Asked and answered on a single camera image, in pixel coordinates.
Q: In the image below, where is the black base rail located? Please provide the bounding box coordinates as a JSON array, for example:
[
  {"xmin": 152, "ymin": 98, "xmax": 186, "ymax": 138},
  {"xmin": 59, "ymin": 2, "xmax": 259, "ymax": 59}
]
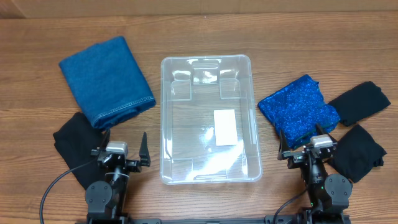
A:
[{"xmin": 74, "ymin": 214, "xmax": 352, "ymax": 224}]

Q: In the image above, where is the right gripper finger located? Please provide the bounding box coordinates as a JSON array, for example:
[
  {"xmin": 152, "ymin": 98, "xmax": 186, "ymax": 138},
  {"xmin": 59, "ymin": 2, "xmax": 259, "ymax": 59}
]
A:
[
  {"xmin": 277, "ymin": 129, "xmax": 290, "ymax": 161},
  {"xmin": 315, "ymin": 123, "xmax": 337, "ymax": 143}
]

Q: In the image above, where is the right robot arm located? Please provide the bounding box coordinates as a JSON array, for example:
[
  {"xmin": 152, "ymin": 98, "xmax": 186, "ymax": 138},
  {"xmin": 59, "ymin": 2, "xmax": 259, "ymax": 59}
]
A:
[{"xmin": 271, "ymin": 124, "xmax": 353, "ymax": 224}]

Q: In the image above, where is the black cloth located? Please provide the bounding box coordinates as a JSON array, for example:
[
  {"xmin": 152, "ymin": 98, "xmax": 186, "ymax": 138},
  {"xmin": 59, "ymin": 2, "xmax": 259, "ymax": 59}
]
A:
[
  {"xmin": 328, "ymin": 81, "xmax": 391, "ymax": 126},
  {"xmin": 53, "ymin": 112, "xmax": 104, "ymax": 189},
  {"xmin": 328, "ymin": 124, "xmax": 387, "ymax": 183}
]

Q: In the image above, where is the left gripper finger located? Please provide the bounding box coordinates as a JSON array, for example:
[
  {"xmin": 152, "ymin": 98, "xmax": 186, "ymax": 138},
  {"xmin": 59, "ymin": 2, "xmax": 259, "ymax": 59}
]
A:
[
  {"xmin": 139, "ymin": 132, "xmax": 151, "ymax": 167},
  {"xmin": 99, "ymin": 129, "xmax": 111, "ymax": 150}
]

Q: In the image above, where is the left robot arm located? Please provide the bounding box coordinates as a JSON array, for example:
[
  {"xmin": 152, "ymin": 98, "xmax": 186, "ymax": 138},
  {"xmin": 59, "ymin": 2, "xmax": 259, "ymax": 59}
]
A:
[{"xmin": 85, "ymin": 130, "xmax": 151, "ymax": 223}]

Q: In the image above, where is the clear plastic container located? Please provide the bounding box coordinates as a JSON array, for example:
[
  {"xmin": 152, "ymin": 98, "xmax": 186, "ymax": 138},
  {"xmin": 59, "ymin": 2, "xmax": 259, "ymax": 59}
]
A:
[{"xmin": 160, "ymin": 55, "xmax": 262, "ymax": 185}]

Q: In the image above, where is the blue denim cloth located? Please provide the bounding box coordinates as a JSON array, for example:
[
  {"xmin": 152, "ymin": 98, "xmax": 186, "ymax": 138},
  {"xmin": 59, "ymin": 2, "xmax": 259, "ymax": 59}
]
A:
[{"xmin": 59, "ymin": 36, "xmax": 156, "ymax": 130}]

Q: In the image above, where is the blue sparkly cloth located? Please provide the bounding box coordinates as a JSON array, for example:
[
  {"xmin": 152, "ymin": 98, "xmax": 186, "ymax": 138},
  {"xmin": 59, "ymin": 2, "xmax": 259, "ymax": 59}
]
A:
[{"xmin": 257, "ymin": 75, "xmax": 340, "ymax": 149}]

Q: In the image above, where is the white label in container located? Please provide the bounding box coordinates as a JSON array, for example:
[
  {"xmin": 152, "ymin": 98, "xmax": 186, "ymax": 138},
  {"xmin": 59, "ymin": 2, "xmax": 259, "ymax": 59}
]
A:
[{"xmin": 214, "ymin": 110, "xmax": 238, "ymax": 146}]

